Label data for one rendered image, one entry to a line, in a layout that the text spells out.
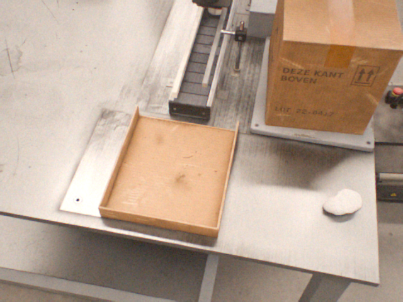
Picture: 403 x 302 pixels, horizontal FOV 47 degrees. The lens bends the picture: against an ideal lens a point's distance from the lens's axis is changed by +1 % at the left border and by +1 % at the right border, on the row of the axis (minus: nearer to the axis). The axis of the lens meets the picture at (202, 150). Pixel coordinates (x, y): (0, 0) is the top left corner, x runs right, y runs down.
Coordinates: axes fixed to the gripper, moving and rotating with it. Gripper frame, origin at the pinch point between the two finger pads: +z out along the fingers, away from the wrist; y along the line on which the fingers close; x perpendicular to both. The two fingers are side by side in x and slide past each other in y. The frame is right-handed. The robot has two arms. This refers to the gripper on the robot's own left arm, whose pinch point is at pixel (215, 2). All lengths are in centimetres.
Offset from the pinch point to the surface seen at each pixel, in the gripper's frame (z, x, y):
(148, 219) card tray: -36, 57, 2
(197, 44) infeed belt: -3.5, 12.8, 2.6
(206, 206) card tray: -30, 53, -9
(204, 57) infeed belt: -6.5, 16.6, -0.5
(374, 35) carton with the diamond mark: -33, 11, -38
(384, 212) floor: 73, 59, -77
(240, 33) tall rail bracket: -12.6, 10.3, -9.3
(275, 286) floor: 47, 91, -35
